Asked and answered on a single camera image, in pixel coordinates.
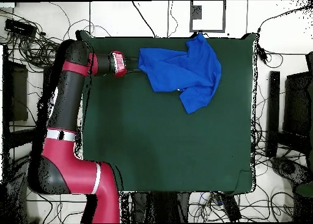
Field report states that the blue printed T-shirt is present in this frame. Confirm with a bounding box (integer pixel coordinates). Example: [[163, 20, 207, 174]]
[[138, 32, 223, 115]]

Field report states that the small dark grey square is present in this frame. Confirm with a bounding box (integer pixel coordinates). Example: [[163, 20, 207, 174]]
[[191, 5, 203, 20]]

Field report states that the dark green table cloth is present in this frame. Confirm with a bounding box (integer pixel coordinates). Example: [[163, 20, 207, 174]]
[[74, 29, 257, 196]]

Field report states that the black electronics box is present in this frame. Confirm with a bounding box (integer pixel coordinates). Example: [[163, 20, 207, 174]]
[[4, 18, 38, 38]]

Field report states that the black plug adapter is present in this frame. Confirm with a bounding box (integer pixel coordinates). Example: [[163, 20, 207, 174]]
[[256, 45, 270, 65]]

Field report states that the dark grey floor stand base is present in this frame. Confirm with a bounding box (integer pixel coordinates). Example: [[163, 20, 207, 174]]
[[0, 151, 35, 224], [270, 156, 313, 222]]

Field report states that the black rectangular floor device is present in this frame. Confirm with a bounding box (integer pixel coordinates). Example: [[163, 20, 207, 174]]
[[219, 193, 243, 222]]

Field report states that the dark green round object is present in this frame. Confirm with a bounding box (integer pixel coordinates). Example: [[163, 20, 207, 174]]
[[294, 183, 313, 198]]

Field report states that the black floor cable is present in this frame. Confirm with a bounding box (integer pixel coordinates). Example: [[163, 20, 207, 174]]
[[131, 0, 157, 38]]

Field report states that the grey square floor frame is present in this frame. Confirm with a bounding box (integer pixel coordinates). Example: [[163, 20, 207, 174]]
[[190, 0, 226, 34]]

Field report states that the tangled black cable bundle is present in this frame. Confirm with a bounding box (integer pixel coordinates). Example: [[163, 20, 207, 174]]
[[0, 7, 67, 73]]

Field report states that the black metal frame stand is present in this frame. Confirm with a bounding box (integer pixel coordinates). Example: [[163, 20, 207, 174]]
[[265, 51, 313, 159], [2, 45, 57, 159]]

